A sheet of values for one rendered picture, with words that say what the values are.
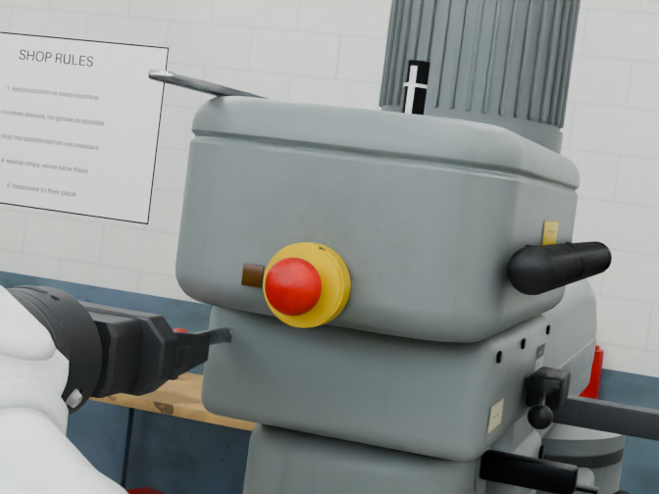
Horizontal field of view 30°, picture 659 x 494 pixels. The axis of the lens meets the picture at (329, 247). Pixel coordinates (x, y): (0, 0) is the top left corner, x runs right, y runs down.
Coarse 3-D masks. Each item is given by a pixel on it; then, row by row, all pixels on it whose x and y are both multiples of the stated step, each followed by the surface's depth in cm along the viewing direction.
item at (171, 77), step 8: (152, 72) 85; (160, 72) 85; (168, 72) 85; (160, 80) 86; (168, 80) 85; (176, 80) 85; (184, 80) 86; (192, 80) 88; (200, 80) 89; (192, 88) 90; (200, 88) 89; (208, 88) 90; (216, 88) 91; (224, 88) 93; (232, 88) 94; (248, 96) 97; (256, 96) 99
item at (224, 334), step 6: (174, 330) 90; (180, 330) 90; (210, 330) 96; (216, 330) 97; (222, 330) 98; (228, 330) 99; (210, 336) 95; (216, 336) 96; (222, 336) 98; (228, 336) 99; (210, 342) 96; (216, 342) 97; (222, 342) 99; (228, 342) 99
